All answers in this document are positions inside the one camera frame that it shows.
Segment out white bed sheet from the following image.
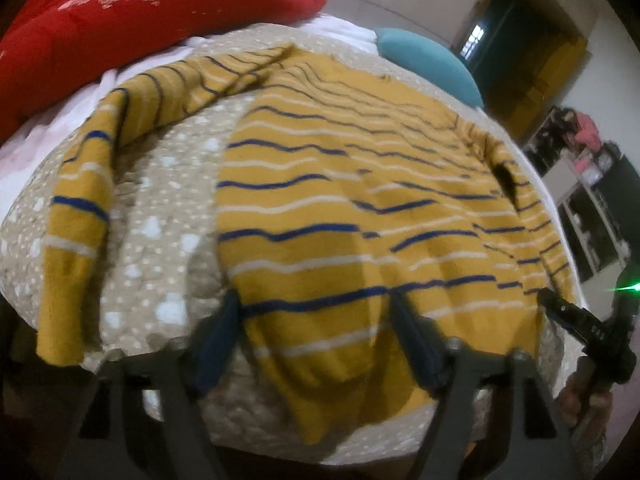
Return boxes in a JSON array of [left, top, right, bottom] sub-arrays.
[[1, 14, 378, 216]]

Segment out person's right hand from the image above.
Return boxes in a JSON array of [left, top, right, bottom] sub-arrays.
[[555, 356, 613, 445]]

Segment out beige dotted bed blanket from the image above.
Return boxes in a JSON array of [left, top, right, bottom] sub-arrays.
[[1, 24, 577, 467]]

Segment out white shelf with clutter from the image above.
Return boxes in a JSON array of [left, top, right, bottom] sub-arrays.
[[522, 105, 640, 321]]

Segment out yellow striped knit sweater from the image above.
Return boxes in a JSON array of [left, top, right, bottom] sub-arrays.
[[37, 44, 577, 444]]

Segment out teal pillow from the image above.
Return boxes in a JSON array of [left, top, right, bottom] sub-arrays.
[[375, 28, 484, 108]]

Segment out brown wooden door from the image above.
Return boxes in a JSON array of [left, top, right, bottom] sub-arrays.
[[473, 0, 587, 144]]

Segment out red embroidered quilt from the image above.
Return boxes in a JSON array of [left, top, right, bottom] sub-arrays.
[[1, 0, 328, 140]]

